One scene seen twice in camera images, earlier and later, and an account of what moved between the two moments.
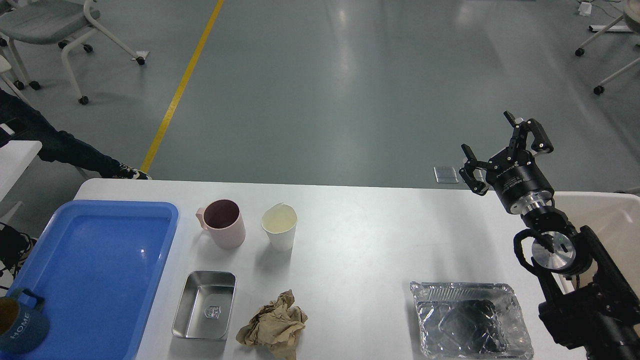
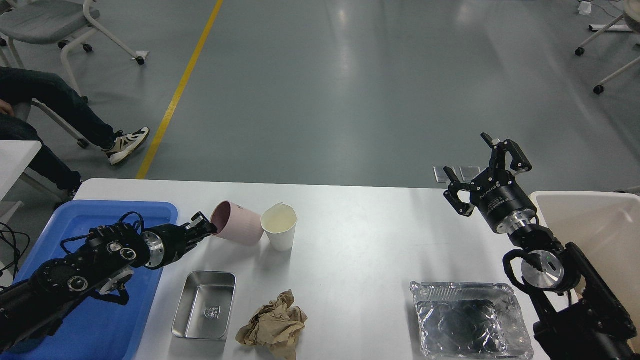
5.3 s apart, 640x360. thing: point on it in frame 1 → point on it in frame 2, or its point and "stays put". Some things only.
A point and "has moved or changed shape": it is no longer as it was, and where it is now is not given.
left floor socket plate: (445, 175) stays put
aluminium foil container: (470, 321) stays put
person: (19, 122) → (49, 91)
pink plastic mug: (223, 219) has moved or changed shape
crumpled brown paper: (277, 325) stays put
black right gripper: (519, 180) → (504, 203)
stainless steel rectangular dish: (205, 305) stays put
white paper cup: (279, 220) stays put
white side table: (15, 158) stays put
